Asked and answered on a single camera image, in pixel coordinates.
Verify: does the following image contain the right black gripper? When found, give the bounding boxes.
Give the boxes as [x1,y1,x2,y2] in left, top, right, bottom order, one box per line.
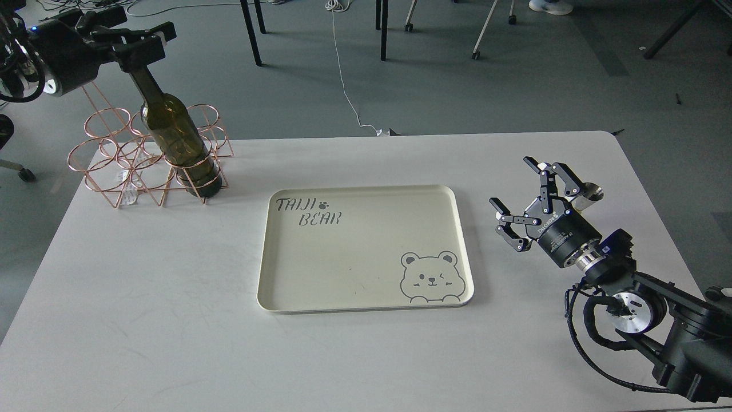
[489,156,603,270]

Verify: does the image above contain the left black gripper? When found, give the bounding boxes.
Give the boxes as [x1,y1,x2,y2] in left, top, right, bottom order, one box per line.
[29,6,176,97]

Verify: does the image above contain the steel jigger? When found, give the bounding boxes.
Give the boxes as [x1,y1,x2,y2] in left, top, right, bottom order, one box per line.
[571,182,604,213]

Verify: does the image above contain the dark green wine bottle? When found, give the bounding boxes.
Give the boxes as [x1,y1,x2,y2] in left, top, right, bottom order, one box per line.
[130,67,222,199]

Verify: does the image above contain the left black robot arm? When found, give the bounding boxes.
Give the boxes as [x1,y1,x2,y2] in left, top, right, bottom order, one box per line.
[2,1,180,150]

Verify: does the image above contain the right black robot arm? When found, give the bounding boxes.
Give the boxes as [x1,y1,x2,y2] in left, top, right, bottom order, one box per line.
[490,156,731,402]

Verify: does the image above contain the black table leg left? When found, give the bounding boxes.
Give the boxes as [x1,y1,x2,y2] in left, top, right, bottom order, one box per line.
[240,1,266,67]

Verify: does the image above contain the black table leg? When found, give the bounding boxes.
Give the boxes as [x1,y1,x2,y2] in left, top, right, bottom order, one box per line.
[375,0,389,62]
[240,1,266,67]

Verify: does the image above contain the chair caster at left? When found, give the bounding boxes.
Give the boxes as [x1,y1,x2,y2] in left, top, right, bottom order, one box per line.
[0,159,36,183]

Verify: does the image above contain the dark furniture leg right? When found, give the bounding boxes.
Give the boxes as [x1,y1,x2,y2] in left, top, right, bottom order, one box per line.
[642,1,710,60]

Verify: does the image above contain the white shoe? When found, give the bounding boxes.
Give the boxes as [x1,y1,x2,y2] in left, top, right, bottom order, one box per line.
[528,0,574,16]

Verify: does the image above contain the cream bear tray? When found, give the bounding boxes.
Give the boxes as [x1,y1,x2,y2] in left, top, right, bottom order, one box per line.
[257,184,474,314]

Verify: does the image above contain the white chair base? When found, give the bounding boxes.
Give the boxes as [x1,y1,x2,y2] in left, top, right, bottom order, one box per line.
[401,1,523,60]

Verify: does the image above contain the black table leg right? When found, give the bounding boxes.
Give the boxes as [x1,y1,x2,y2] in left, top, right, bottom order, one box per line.
[375,0,389,62]

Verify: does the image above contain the black cables on floor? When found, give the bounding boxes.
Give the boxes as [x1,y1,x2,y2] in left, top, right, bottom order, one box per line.
[34,0,241,18]

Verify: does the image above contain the rose gold wire wine rack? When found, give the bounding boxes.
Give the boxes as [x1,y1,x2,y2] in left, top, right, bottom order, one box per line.
[67,80,235,209]

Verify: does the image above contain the white floor cable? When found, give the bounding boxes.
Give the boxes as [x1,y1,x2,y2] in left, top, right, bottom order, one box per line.
[325,0,391,137]

